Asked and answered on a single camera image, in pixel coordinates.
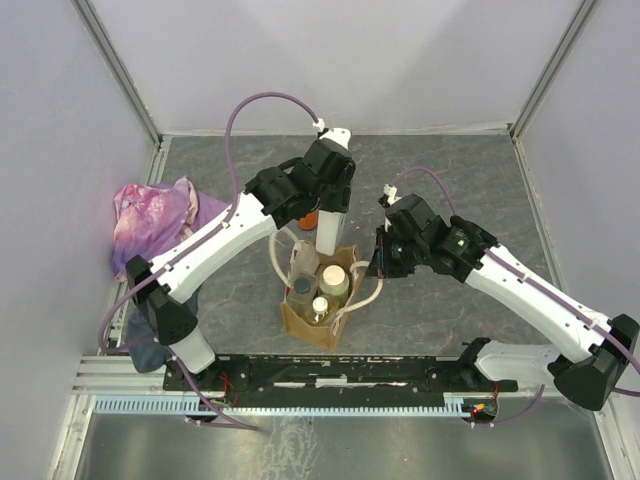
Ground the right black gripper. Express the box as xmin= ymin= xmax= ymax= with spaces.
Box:
xmin=366 ymin=225 xmax=427 ymax=279

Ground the white square bottle grey cap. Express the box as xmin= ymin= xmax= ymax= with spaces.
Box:
xmin=315 ymin=210 xmax=345 ymax=256

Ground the orange bottle dark blue cap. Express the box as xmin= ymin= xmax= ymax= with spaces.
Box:
xmin=298 ymin=211 xmax=319 ymax=231

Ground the burlap watermelon canvas bag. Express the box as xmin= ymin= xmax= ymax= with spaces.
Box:
xmin=268 ymin=228 xmax=384 ymax=351

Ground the pink purple cloth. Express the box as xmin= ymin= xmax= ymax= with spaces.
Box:
xmin=111 ymin=177 xmax=227 ymax=282

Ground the dark blue towel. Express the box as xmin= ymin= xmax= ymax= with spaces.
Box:
xmin=125 ymin=307 xmax=174 ymax=374

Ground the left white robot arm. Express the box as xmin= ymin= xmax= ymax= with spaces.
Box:
xmin=126 ymin=128 xmax=356 ymax=390

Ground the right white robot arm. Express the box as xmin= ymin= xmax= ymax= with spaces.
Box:
xmin=367 ymin=185 xmax=639 ymax=411

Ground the green bottle white cap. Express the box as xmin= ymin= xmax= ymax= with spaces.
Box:
xmin=319 ymin=265 xmax=350 ymax=307

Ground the clear yellow bottle white cap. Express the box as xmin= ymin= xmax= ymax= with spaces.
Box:
xmin=311 ymin=296 xmax=330 ymax=325

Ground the clear square bottle grey cap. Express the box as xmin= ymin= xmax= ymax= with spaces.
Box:
xmin=286 ymin=245 xmax=319 ymax=318

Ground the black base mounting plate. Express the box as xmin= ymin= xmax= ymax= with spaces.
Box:
xmin=191 ymin=354 xmax=518 ymax=394

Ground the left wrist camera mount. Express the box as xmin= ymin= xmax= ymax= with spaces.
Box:
xmin=312 ymin=118 xmax=352 ymax=150

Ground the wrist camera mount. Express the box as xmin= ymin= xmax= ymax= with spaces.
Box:
xmin=312 ymin=118 xmax=352 ymax=150
xmin=378 ymin=183 xmax=399 ymax=209

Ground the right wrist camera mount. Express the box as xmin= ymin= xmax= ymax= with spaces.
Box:
xmin=378 ymin=183 xmax=399 ymax=209

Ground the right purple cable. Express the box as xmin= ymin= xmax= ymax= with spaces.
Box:
xmin=381 ymin=165 xmax=640 ymax=429

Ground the purple cable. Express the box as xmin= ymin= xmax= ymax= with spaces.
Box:
xmin=97 ymin=91 xmax=326 ymax=434
xmin=381 ymin=165 xmax=640 ymax=429

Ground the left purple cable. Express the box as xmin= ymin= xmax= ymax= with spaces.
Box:
xmin=97 ymin=91 xmax=326 ymax=434

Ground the light blue cable duct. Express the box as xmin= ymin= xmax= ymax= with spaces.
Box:
xmin=92 ymin=395 xmax=496 ymax=414

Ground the right aluminium frame post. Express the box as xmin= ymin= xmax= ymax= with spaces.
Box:
xmin=509 ymin=0 xmax=600 ymax=143

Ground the aluminium frame post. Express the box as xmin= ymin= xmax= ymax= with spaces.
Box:
xmin=509 ymin=0 xmax=600 ymax=143
xmin=70 ymin=0 xmax=162 ymax=145

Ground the left aluminium frame post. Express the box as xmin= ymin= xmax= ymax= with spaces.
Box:
xmin=70 ymin=0 xmax=162 ymax=145

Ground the aluminium front rail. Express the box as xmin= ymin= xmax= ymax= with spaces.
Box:
xmin=69 ymin=353 xmax=621 ymax=397

